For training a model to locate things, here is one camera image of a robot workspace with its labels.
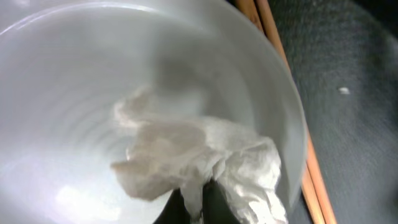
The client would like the grey plate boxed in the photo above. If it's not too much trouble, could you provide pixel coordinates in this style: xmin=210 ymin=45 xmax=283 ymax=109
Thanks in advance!
xmin=1 ymin=0 xmax=307 ymax=223

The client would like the white tissue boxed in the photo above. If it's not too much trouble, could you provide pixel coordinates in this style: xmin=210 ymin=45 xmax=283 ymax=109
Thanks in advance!
xmin=111 ymin=88 xmax=287 ymax=223

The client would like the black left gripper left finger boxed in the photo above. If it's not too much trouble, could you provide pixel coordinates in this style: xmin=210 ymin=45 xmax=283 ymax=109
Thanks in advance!
xmin=154 ymin=189 xmax=187 ymax=224

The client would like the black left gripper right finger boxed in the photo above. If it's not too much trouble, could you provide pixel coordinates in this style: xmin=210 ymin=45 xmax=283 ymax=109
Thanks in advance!
xmin=202 ymin=180 xmax=239 ymax=224

